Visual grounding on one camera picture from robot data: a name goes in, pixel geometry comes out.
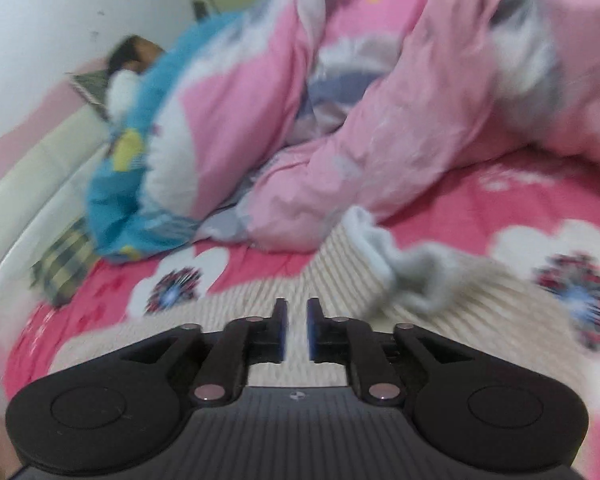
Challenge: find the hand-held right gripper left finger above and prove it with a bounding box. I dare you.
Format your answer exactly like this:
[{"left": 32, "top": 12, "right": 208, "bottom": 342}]
[{"left": 121, "top": 297, "right": 289, "bottom": 407}]

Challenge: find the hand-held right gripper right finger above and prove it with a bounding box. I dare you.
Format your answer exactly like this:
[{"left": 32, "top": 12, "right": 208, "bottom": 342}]
[{"left": 306, "top": 297, "right": 474, "bottom": 407}]

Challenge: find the beige houndstooth coat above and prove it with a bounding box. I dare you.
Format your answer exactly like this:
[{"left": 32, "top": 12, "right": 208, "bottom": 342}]
[{"left": 50, "top": 205, "right": 600, "bottom": 411}]

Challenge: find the pink and blue quilt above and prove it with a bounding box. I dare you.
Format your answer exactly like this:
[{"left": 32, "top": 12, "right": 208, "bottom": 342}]
[{"left": 87, "top": 0, "right": 600, "bottom": 265}]

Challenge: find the plaid pillow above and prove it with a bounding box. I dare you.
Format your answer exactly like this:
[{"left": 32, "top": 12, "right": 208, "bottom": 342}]
[{"left": 31, "top": 217, "right": 102, "bottom": 309}]

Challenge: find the pink floral blanket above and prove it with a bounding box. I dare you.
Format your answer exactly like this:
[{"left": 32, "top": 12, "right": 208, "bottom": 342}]
[{"left": 2, "top": 147, "right": 600, "bottom": 480}]

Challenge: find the pink and white headboard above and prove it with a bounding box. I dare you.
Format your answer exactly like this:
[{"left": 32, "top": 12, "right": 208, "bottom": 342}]
[{"left": 0, "top": 57, "right": 117, "bottom": 301}]

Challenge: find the dark patterned pillow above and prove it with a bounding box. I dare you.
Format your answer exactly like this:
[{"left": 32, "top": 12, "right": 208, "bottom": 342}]
[{"left": 69, "top": 70, "right": 114, "bottom": 122}]

